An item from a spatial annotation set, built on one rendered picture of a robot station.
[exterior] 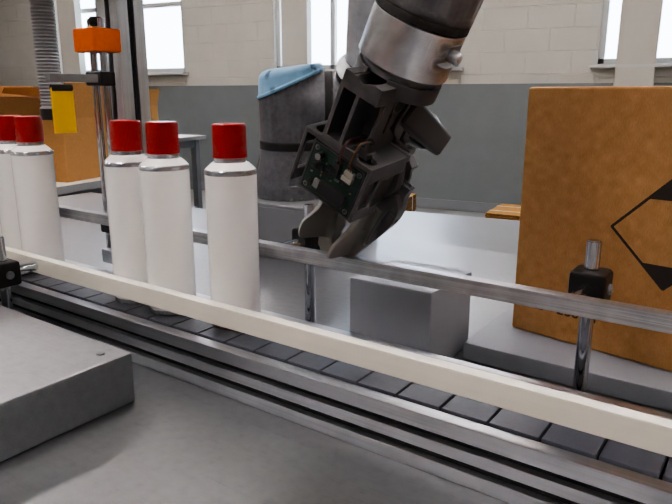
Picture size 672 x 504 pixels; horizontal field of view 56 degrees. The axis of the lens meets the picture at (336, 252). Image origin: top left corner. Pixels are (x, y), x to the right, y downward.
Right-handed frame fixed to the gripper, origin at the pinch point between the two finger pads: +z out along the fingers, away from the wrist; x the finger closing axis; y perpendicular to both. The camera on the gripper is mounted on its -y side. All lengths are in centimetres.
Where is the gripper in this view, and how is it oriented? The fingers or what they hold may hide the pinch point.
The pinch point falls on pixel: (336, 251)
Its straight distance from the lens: 63.5
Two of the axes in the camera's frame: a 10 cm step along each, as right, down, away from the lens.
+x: 7.4, 5.7, -3.5
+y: -5.9, 3.1, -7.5
